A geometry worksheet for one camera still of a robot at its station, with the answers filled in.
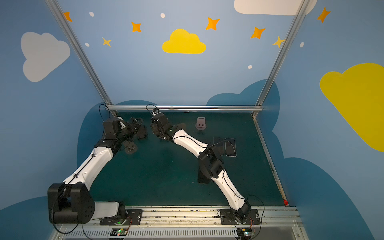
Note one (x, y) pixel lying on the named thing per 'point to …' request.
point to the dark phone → (202, 178)
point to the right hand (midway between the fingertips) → (157, 121)
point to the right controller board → (244, 233)
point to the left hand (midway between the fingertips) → (142, 124)
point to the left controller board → (118, 232)
